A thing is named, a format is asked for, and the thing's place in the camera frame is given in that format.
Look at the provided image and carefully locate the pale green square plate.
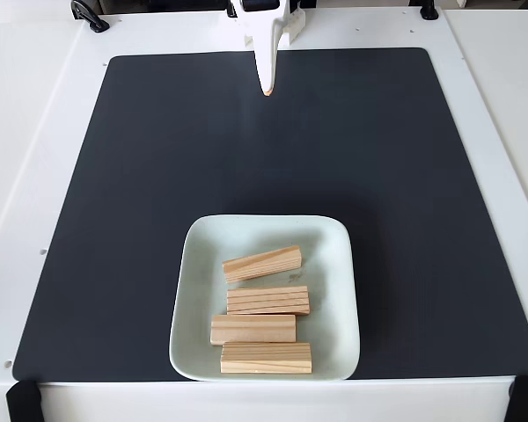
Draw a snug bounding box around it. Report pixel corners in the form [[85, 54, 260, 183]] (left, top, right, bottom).
[[168, 214, 362, 382]]

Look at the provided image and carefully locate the wooden block with dark knot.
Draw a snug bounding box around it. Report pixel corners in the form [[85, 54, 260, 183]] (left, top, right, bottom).
[[222, 244, 304, 285]]

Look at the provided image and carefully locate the black rubber mat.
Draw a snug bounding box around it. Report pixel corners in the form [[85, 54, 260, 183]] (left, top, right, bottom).
[[11, 47, 528, 382]]

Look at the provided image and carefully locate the wooden block with dark grooves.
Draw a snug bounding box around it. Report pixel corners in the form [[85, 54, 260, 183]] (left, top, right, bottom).
[[226, 285, 312, 317]]

